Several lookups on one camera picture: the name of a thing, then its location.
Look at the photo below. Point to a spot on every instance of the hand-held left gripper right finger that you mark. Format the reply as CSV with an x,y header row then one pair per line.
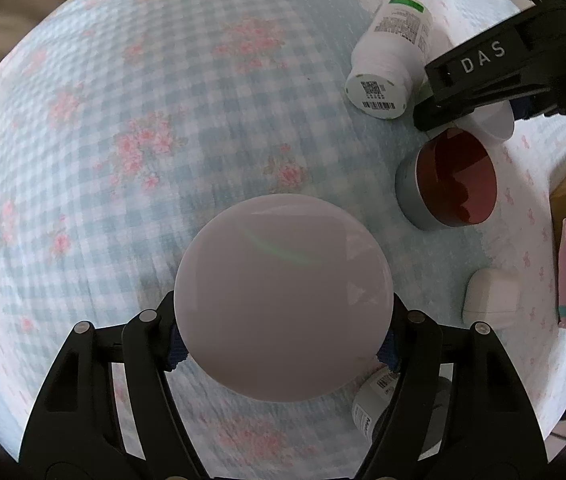
x,y
391,355

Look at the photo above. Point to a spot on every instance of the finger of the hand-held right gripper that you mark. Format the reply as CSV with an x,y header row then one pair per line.
x,y
435,115

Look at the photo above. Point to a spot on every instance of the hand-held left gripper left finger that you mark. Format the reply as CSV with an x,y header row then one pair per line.
x,y
175,349

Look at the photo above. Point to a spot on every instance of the white cup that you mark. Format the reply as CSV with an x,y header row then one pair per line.
x,y
493,122

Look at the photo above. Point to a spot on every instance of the round white lid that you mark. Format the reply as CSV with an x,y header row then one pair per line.
x,y
283,297

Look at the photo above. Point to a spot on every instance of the white bottle with grey cap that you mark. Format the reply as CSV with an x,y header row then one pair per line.
x,y
370,410

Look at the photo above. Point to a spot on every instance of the grey round tin red inside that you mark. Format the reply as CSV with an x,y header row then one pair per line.
x,y
455,180

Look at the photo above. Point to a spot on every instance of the white bottle with green label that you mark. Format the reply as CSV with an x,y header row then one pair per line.
x,y
388,55

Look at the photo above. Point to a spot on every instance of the white earbud case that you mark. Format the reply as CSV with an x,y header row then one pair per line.
x,y
492,299

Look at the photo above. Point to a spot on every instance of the blue checked floral blanket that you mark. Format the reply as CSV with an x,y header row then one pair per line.
x,y
138,160

